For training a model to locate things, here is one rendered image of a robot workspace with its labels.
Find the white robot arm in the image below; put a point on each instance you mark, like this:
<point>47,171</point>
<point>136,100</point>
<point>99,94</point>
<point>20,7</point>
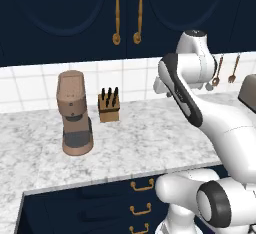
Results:
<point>233,134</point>

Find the dark blue drawer front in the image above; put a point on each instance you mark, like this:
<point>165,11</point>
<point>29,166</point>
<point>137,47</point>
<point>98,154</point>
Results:
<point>110,188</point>
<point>110,228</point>
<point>110,211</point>

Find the brown toaster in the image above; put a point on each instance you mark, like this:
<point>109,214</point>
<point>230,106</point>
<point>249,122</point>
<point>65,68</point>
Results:
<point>248,93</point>

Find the dark blue cupboard door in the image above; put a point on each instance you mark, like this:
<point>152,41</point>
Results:
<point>60,18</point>
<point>173,8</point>

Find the brown coffee machine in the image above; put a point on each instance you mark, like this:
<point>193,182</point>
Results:
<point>74,111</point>

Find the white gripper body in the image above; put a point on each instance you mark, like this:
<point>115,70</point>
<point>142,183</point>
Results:
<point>160,86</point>

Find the copper hanging spoon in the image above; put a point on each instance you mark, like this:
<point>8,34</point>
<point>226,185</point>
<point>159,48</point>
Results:
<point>217,74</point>

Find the wooden knife block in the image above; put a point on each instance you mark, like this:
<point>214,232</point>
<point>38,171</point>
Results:
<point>109,111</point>

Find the copper hanging fork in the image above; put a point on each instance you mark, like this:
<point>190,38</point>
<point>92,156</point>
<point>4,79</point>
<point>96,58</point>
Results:
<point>233,71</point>

